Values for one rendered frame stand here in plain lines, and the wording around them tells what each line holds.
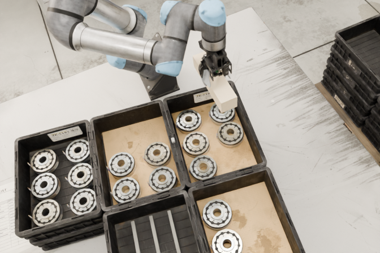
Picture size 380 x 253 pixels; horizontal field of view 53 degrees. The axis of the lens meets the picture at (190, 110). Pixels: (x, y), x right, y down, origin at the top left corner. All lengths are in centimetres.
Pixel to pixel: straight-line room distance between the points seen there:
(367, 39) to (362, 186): 103
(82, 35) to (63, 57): 193
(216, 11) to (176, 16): 12
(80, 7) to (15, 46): 218
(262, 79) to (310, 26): 133
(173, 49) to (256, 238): 70
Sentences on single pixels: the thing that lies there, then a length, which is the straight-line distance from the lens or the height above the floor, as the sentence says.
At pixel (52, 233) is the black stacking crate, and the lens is 153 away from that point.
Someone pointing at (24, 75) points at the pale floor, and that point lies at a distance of 321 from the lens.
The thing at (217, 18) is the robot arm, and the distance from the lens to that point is 110.
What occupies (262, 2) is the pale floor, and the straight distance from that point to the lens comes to 330.
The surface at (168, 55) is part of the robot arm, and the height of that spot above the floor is 135.
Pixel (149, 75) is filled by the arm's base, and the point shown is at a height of 85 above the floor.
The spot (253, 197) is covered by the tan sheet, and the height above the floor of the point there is 83.
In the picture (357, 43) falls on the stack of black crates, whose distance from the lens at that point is 240.
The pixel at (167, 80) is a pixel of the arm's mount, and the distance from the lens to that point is 177.
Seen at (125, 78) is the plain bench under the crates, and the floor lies 70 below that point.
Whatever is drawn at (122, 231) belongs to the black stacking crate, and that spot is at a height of 83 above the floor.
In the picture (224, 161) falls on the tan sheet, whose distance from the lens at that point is 150.
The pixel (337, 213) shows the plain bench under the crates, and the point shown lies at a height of 70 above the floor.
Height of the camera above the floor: 218
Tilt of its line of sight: 57 degrees down
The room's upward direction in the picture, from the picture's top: 10 degrees counter-clockwise
